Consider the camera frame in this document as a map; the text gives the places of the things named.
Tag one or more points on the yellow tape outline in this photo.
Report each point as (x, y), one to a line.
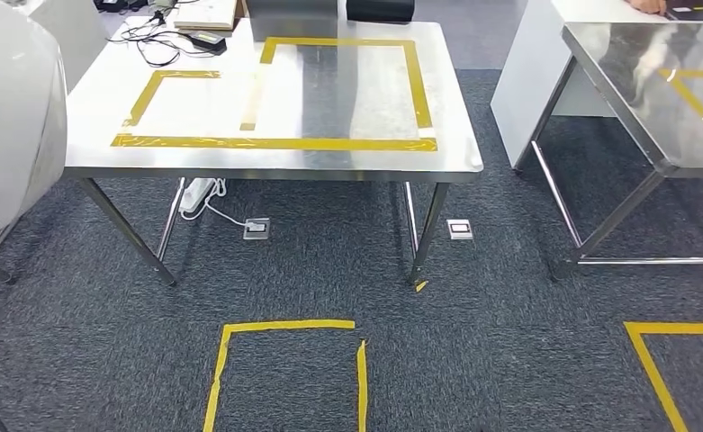
(694, 103)

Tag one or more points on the steel workbench table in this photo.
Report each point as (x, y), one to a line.
(327, 164)

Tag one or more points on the black electronic device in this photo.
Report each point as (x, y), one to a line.
(112, 5)

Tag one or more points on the white desk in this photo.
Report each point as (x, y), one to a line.
(524, 89)

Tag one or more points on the white power strip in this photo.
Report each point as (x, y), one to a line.
(196, 195)

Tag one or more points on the steel floor socket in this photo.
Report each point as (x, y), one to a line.
(257, 229)

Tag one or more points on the thin yellow tape square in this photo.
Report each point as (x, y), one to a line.
(285, 325)
(685, 328)

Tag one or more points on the white floor socket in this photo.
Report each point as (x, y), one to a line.
(459, 229)

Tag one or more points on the black fabric case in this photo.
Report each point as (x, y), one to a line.
(381, 9)

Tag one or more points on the pale grey cabinet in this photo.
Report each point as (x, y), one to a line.
(77, 36)

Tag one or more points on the black power adapter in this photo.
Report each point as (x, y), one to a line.
(208, 42)

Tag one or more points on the person's hand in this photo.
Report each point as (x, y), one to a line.
(649, 6)

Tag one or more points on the wide glossy yellow tape frame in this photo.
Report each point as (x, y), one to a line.
(267, 144)

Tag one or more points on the white curved plastic car part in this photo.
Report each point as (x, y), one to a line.
(11, 119)

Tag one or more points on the small yellow tape scrap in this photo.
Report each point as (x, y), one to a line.
(421, 286)

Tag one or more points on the steel table with tape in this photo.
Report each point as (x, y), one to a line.
(619, 77)

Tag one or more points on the white flat box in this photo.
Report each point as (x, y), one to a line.
(205, 13)

